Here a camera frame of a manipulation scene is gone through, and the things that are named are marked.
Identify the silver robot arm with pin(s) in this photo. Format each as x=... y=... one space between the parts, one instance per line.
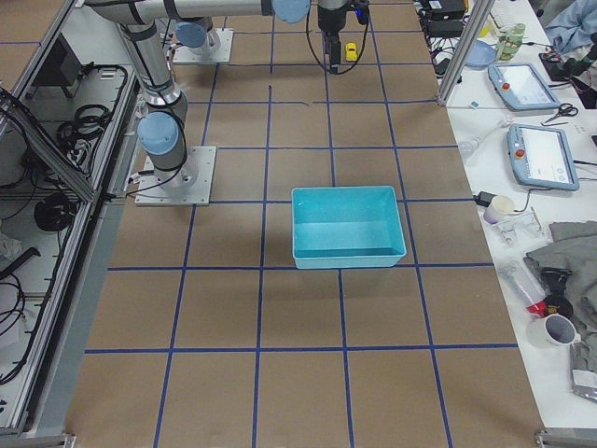
x=161 y=132
x=207 y=25

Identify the teach pendant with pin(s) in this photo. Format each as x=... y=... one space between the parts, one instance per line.
x=541 y=157
x=521 y=88

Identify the clear acrylic holder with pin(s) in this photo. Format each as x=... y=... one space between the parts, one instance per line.
x=509 y=229

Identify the white mug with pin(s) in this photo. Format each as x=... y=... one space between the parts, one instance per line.
x=552 y=331

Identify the black power supply box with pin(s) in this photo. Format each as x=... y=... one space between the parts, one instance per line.
x=441 y=10

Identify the aluminium side rack frame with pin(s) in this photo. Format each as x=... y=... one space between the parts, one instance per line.
x=58 y=155

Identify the green glass jar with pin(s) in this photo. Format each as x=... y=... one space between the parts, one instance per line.
x=510 y=42

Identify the black power adapter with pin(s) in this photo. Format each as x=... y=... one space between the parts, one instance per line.
x=483 y=198

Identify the light blue fabric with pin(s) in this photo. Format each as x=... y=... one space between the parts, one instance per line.
x=573 y=27

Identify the cream purple cup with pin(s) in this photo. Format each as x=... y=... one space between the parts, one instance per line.
x=499 y=207

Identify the black round tin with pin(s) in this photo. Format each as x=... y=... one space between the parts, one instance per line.
x=558 y=305

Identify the turquoise plastic bin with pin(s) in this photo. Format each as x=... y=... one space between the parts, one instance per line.
x=346 y=227

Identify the grey cloth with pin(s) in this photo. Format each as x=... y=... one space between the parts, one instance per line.
x=574 y=249

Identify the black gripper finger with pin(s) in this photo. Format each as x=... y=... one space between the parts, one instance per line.
x=333 y=48

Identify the aluminium frame post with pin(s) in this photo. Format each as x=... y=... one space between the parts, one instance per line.
x=479 y=14

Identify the yellow beetle toy car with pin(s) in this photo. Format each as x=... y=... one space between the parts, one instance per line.
x=351 y=52

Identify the light blue bowl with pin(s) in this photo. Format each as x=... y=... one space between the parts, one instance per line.
x=480 y=56

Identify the upper teach pendant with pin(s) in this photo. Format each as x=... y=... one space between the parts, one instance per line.
x=521 y=88

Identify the lower teach pendant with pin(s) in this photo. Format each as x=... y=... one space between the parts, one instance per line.
x=541 y=157

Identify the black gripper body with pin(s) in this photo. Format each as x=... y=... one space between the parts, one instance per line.
x=330 y=20

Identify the black handled scissors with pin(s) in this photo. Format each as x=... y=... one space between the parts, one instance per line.
x=564 y=110

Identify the black monitor box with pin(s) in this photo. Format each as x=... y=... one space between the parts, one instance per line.
x=61 y=69

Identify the grey foil pouch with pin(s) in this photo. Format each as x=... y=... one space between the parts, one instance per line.
x=583 y=371

